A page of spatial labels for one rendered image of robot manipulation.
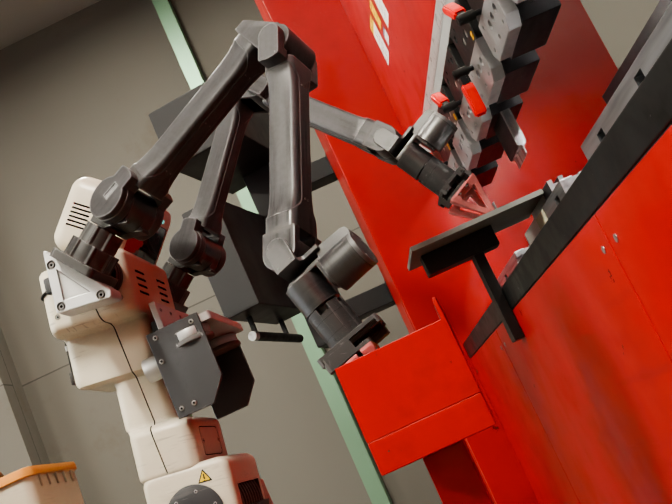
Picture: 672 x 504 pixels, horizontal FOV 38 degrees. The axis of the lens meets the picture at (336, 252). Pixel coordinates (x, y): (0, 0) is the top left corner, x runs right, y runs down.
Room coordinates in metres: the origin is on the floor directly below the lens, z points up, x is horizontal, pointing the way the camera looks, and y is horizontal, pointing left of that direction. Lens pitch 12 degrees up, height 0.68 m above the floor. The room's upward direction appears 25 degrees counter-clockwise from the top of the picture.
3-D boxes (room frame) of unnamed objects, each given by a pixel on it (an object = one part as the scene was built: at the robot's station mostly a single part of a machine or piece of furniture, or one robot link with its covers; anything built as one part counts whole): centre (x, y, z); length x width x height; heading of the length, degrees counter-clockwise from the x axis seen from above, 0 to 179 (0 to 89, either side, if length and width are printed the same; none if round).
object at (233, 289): (3.02, 0.28, 1.42); 0.45 x 0.12 x 0.36; 168
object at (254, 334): (3.09, 0.29, 1.20); 0.45 x 0.03 x 0.08; 168
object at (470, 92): (1.65, -0.34, 1.20); 0.04 x 0.02 x 0.10; 93
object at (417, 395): (1.36, -0.02, 0.75); 0.20 x 0.16 x 0.18; 175
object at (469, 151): (2.03, -0.39, 1.26); 0.15 x 0.09 x 0.17; 3
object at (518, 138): (1.81, -0.40, 1.13); 0.10 x 0.02 x 0.10; 3
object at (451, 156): (2.23, -0.38, 1.26); 0.15 x 0.09 x 0.17; 3
